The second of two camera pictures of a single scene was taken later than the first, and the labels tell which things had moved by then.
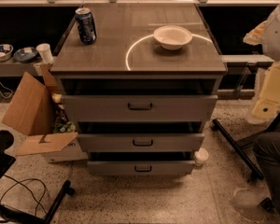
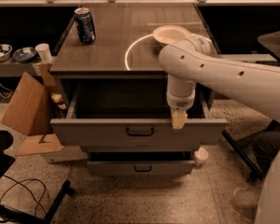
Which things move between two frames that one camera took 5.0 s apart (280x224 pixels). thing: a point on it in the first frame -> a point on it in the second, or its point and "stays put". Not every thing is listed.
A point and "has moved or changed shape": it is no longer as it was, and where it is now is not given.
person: (272, 152) -> (259, 151)
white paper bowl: (173, 37) stays put
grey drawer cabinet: (139, 81) stays put
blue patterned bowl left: (2, 51) stays put
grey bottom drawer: (141, 168) stays put
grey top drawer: (138, 108) has moved or changed shape
